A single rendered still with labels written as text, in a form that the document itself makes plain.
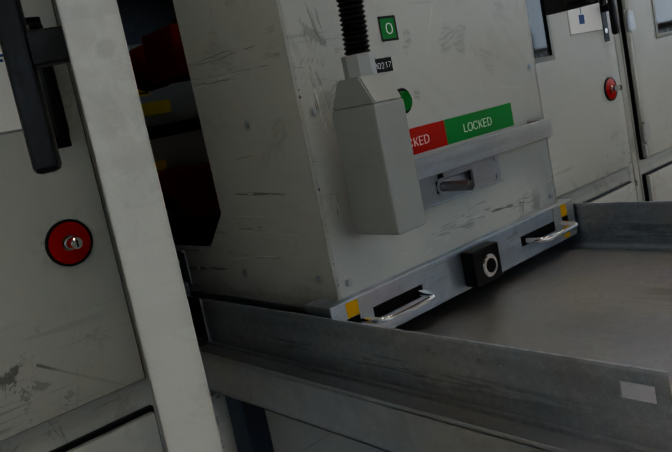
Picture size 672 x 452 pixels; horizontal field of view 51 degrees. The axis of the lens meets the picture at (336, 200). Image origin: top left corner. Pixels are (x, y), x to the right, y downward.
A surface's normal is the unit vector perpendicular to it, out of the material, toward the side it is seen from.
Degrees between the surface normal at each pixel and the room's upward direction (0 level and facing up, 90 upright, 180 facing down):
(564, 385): 90
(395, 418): 90
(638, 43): 90
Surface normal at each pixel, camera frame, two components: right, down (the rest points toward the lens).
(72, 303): 0.65, -0.03
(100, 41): 0.29, 0.07
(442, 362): -0.73, 0.24
